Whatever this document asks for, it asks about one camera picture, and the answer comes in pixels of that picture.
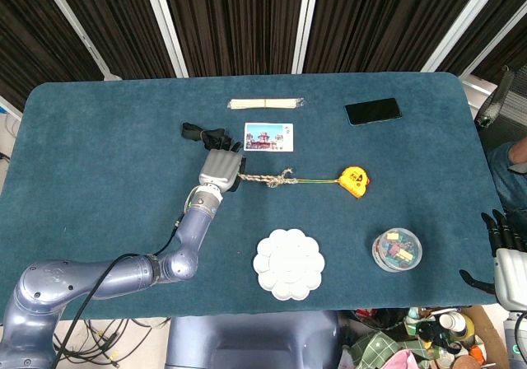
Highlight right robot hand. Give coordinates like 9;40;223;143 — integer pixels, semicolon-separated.
459;209;527;311

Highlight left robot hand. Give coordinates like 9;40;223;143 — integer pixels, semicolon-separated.
198;141;247;194

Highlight braided jute rope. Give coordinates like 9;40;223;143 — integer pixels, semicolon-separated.
238;167;298;189

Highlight yellow tape measure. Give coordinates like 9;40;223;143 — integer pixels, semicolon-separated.
294;166;371;199

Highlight robot base torso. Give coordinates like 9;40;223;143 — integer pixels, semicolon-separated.
164;310;342;369

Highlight black folded cloth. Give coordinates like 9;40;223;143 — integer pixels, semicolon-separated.
181;122;231;153

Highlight building picture postcard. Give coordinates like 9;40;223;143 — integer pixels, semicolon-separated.
243;122;295;152

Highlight wrapped wooden sticks bundle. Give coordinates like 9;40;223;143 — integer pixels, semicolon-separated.
227;96;305;110

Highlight person in jeans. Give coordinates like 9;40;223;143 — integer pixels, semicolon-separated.
487;135;527;213

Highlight blue table cloth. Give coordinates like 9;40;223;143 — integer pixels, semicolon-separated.
0;71;508;320

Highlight box of assorted clutter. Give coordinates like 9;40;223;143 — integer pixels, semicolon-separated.
338;305;508;369

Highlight clear round box of clips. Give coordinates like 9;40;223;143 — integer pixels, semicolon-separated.
371;227;424;274

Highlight white flower-shaped palette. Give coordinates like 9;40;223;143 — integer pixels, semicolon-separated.
252;228;326;302

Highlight pink cloth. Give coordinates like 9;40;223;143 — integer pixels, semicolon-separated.
380;350;422;369

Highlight green checkered cloth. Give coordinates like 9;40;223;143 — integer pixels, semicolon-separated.
349;330;429;369

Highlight black smartphone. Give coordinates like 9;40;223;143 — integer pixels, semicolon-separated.
343;97;403;127

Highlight black office chair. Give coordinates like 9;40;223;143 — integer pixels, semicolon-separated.
473;65;527;152

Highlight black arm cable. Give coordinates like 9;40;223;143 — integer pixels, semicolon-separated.
51;187;197;369

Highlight floor cables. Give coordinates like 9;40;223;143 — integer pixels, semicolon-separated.
51;317;170;366

